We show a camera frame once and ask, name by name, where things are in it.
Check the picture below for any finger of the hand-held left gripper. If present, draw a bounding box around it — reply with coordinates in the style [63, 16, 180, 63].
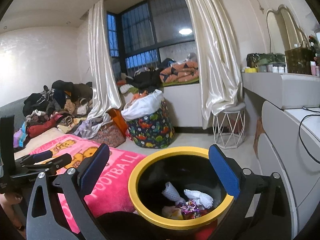
[21, 153, 73, 177]
[15, 151, 54, 166]

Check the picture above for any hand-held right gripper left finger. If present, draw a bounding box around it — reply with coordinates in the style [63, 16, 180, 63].
[26, 143, 112, 240]

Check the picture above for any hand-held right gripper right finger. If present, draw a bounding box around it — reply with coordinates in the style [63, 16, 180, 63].
[208, 144, 295, 240]

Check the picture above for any large white foam net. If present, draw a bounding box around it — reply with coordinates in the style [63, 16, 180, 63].
[184, 189, 214, 208]

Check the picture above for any purple foil wrapper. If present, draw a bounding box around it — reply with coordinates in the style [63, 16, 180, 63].
[175, 199, 203, 219]

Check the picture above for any yellow rimmed black trash can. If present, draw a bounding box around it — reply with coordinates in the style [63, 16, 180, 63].
[127, 147, 235, 234]

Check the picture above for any small white foam net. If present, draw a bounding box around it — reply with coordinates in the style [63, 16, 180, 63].
[161, 181, 181, 202]

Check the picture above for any person's left forearm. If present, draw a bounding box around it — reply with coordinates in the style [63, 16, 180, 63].
[0, 205, 28, 240]

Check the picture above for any person's left hand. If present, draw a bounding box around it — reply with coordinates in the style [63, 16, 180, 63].
[0, 192, 23, 213]

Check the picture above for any purple striped cloth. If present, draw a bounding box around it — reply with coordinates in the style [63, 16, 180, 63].
[13, 122, 28, 148]

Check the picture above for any bed with beige sheet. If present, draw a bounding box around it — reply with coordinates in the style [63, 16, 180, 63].
[14, 127, 65, 155]

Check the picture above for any red cloth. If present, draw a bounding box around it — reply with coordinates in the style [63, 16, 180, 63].
[26, 116, 62, 138]

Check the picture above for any pink printed blanket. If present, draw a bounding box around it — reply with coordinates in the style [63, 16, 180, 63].
[15, 134, 148, 233]

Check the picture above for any grey headboard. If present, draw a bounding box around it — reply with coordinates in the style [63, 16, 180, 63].
[0, 96, 28, 130]

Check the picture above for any brown patterned bag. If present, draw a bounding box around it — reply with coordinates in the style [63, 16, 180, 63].
[91, 124, 127, 148]

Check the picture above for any lavender garment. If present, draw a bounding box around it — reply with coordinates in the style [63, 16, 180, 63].
[74, 119, 110, 139]

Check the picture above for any orange brown box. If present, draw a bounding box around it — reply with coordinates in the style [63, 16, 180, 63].
[252, 116, 265, 155]

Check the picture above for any orange bag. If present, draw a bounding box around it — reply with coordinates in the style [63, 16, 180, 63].
[109, 109, 129, 137]

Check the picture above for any pile of clothes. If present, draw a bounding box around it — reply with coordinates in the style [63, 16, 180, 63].
[22, 80, 94, 130]

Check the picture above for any dinosaur print laundry basket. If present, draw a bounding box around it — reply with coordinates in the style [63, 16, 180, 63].
[126, 101, 175, 148]

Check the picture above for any grey drawer cabinet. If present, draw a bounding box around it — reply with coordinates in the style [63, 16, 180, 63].
[257, 100, 320, 230]

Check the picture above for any white window bench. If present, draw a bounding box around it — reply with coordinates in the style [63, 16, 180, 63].
[160, 82, 215, 130]

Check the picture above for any white basket liner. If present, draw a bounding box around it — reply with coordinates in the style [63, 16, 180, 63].
[121, 89, 164, 121]

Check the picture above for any orange garment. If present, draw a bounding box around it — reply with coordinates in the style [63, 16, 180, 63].
[131, 92, 148, 102]

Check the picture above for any green mat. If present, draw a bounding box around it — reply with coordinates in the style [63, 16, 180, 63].
[162, 77, 200, 87]

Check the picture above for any grey vanity desk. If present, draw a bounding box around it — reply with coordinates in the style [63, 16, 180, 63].
[241, 71, 320, 109]

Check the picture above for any cream satin curtain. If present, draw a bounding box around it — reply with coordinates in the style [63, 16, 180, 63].
[86, 0, 123, 123]
[177, 0, 243, 122]

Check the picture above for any black clothes heap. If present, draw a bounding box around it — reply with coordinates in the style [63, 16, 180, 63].
[130, 67, 163, 93]

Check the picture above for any orange patterned quilt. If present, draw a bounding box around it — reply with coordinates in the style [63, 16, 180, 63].
[159, 61, 200, 83]

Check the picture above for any row of small jars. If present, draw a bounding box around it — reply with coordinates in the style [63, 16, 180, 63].
[257, 64, 287, 73]

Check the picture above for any camouflage bag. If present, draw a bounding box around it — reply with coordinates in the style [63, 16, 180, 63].
[246, 52, 285, 67]

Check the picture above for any brown woven bag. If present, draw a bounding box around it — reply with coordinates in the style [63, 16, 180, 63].
[284, 40, 315, 75]

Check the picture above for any pink bottle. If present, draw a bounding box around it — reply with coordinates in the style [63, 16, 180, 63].
[310, 60, 320, 77]

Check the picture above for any dark framed window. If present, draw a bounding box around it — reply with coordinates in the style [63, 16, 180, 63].
[106, 0, 197, 75]

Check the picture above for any arched vanity mirror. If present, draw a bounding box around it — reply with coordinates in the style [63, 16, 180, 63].
[265, 4, 310, 53]

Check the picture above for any white wire stool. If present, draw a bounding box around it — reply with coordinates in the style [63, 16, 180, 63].
[212, 102, 247, 149]

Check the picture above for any black cable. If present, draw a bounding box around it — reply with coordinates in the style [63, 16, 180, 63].
[298, 107, 320, 173]

